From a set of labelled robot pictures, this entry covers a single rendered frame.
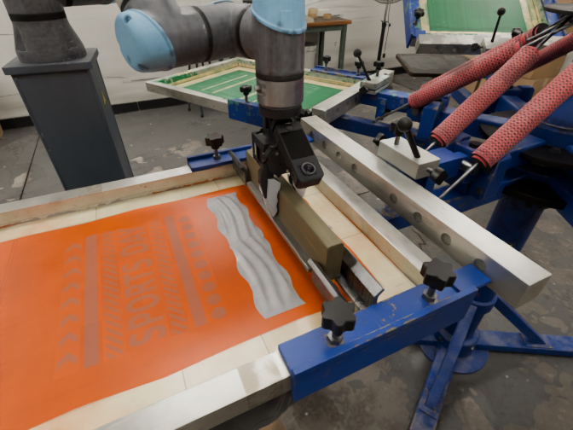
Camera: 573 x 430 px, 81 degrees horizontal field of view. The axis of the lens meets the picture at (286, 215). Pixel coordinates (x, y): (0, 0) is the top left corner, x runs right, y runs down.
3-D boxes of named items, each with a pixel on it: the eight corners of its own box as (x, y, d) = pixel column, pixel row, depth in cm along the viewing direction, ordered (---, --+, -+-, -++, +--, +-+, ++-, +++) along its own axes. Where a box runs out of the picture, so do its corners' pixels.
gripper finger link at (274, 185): (264, 203, 69) (270, 162, 64) (276, 219, 65) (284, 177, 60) (251, 205, 68) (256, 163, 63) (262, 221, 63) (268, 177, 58)
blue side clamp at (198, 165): (195, 189, 83) (190, 165, 79) (191, 180, 87) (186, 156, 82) (303, 165, 93) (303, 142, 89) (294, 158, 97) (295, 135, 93)
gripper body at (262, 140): (287, 153, 67) (287, 92, 60) (308, 173, 61) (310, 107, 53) (251, 161, 64) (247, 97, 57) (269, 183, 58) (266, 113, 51)
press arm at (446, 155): (398, 193, 73) (403, 173, 70) (381, 180, 77) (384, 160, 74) (456, 176, 78) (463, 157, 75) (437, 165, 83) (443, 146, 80)
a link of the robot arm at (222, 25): (172, 2, 51) (216, 7, 45) (230, -3, 57) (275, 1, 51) (182, 57, 56) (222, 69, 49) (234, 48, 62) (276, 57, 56)
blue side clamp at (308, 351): (293, 403, 43) (294, 374, 39) (278, 368, 46) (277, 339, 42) (464, 318, 53) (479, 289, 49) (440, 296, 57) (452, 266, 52)
